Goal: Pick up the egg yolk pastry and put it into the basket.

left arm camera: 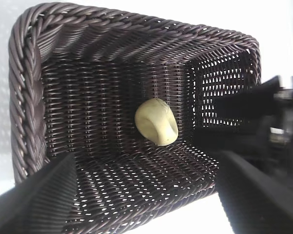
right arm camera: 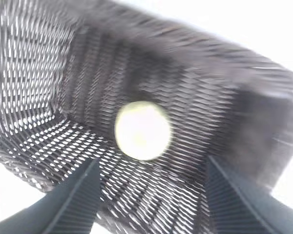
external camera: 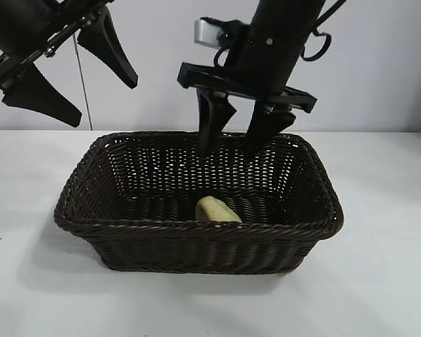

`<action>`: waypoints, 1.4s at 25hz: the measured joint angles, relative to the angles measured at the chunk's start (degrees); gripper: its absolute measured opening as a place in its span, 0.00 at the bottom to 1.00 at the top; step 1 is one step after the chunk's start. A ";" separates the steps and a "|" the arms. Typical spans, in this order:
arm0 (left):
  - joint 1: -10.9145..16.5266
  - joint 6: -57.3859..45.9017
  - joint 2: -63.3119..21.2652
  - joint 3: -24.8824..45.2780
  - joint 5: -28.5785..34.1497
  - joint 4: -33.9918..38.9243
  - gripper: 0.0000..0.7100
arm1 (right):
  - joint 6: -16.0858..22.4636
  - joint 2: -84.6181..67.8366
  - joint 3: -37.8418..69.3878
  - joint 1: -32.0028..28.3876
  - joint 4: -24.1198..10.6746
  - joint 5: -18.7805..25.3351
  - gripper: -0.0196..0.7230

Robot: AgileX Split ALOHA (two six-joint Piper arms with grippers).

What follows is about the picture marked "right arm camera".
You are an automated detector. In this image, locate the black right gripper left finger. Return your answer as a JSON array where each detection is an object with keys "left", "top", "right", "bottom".
[{"left": 0, "top": 158, "right": 101, "bottom": 234}]

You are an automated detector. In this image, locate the dark brown wicker basket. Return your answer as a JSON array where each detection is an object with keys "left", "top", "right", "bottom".
[{"left": 0, "top": 0, "right": 293, "bottom": 234}]

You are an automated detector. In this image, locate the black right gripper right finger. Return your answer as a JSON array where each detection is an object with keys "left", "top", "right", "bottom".
[{"left": 206, "top": 156, "right": 293, "bottom": 234}]

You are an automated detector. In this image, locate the pale yellow egg yolk pastry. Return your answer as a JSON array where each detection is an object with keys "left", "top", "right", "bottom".
[{"left": 114, "top": 100, "right": 172, "bottom": 161}]

